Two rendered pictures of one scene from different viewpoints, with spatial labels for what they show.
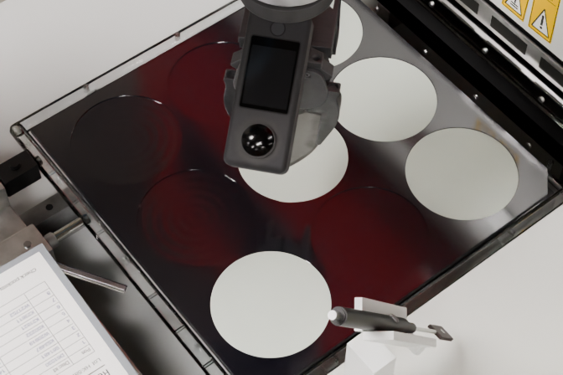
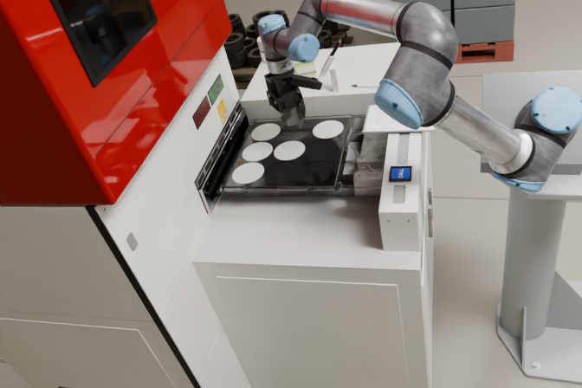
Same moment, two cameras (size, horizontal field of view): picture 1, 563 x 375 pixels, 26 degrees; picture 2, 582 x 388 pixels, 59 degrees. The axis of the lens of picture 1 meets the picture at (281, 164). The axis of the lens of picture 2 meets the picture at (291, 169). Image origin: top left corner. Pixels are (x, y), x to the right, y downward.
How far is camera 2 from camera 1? 176 cm
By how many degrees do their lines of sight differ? 75
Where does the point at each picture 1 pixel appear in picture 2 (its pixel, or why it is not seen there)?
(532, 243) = not seen: hidden behind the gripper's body
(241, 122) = (313, 80)
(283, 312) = (327, 126)
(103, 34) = (281, 235)
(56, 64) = (301, 234)
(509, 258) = not seen: hidden behind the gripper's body
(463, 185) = (268, 129)
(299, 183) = (295, 145)
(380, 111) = (261, 149)
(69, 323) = (371, 117)
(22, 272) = (371, 129)
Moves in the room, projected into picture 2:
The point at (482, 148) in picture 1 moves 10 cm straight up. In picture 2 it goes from (255, 133) to (248, 108)
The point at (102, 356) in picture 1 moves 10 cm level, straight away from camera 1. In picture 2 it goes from (371, 110) to (357, 128)
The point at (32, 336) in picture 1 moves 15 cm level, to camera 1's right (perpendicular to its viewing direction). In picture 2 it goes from (380, 119) to (345, 104)
